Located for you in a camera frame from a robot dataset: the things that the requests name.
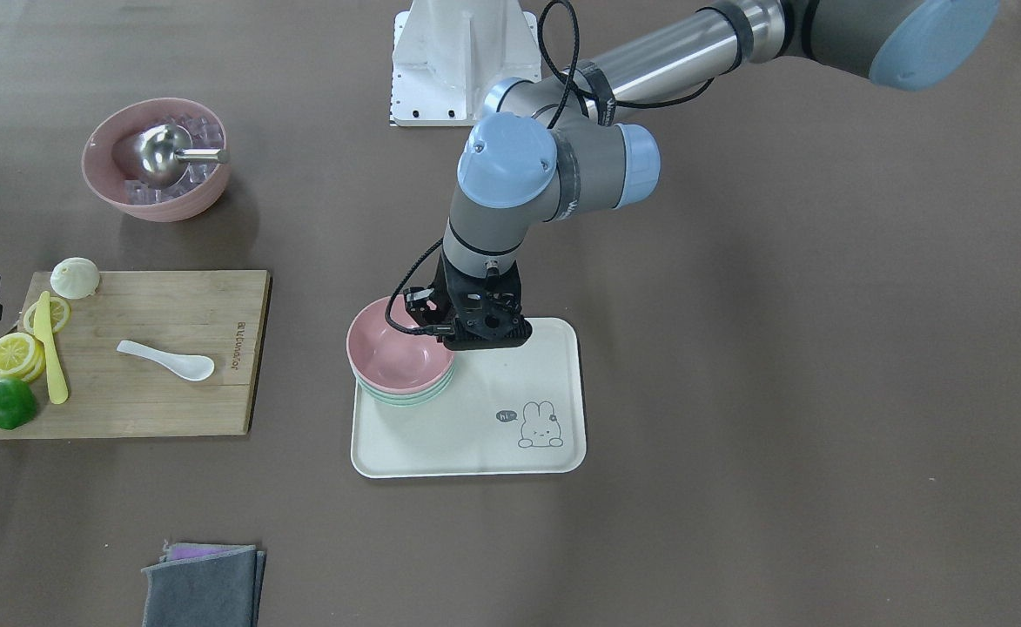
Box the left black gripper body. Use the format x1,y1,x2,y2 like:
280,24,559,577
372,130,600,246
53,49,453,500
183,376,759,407
403,253,533,352

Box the small pink bowl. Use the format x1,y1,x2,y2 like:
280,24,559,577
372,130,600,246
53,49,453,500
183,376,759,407
346,297,454,396

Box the white ceramic spoon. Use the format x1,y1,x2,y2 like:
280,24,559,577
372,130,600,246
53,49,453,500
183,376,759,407
116,339,215,382

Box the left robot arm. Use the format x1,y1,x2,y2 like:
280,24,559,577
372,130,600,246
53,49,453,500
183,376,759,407
384,1,998,352

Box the green bowl stack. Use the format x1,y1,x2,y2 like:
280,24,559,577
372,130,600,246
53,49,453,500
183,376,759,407
353,363,457,408

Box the large pink bowl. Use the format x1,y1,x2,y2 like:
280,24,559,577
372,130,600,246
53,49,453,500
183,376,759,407
81,97,232,222

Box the upper lemon slice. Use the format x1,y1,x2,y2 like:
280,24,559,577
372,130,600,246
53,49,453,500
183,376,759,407
0,332,45,382

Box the yellow plastic knife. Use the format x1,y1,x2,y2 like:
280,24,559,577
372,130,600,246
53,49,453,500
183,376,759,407
32,291,70,405

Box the cream tray with bunny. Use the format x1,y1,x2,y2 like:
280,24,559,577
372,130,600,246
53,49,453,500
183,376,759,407
350,317,588,479

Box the green lime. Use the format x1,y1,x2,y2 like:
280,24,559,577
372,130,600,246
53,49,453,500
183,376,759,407
0,377,39,431

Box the bamboo cutting board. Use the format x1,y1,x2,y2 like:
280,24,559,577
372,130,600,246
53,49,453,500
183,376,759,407
0,269,272,440

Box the metal ice scoop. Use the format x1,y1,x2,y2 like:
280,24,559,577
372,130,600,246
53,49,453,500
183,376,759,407
133,124,229,190

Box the clear ice cubes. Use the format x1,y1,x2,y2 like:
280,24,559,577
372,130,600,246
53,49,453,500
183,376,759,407
112,115,226,206

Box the folded grey cloth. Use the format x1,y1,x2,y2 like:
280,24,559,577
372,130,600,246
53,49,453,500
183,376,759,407
143,543,268,626

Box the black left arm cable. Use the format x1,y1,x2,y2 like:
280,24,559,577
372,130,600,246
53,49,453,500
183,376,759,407
384,0,715,336

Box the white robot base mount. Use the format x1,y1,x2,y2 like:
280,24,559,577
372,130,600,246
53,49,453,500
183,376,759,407
388,1,541,127

